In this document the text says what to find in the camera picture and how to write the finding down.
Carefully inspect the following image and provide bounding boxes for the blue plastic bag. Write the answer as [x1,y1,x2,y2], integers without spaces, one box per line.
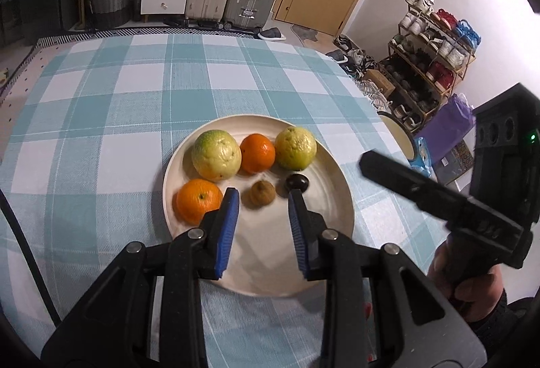
[410,137,434,178]

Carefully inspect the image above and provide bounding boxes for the cream round plate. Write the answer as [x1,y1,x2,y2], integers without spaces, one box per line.
[163,114,354,298]

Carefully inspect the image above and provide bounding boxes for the cream enamel bin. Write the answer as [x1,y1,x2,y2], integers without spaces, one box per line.
[377,111,417,162]

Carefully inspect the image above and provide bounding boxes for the shoe rack with shoes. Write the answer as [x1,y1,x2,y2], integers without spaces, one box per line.
[379,0,481,133]

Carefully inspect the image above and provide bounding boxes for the purple plastic bag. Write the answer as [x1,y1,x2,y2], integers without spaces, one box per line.
[416,93,475,164]

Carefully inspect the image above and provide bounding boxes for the black cable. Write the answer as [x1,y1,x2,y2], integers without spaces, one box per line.
[0,188,62,329]

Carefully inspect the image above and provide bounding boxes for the dark purple cherry tomato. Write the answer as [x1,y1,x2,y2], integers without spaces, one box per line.
[285,173,309,193]

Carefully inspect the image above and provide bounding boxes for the teal checkered tablecloth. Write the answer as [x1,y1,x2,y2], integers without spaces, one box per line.
[0,33,449,368]

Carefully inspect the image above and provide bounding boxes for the orange mandarin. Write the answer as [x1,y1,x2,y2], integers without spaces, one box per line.
[240,133,275,174]
[173,179,223,226]

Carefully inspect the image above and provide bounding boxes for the large yellow guava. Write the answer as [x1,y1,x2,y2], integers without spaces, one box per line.
[275,126,318,171]

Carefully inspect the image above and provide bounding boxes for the brown longan fruit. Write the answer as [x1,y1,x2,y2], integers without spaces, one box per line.
[249,180,276,207]

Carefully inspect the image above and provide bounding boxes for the person's right hand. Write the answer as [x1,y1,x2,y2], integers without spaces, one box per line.
[427,241,504,322]

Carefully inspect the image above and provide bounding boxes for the small yellow guava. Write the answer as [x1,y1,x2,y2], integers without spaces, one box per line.
[191,130,242,182]

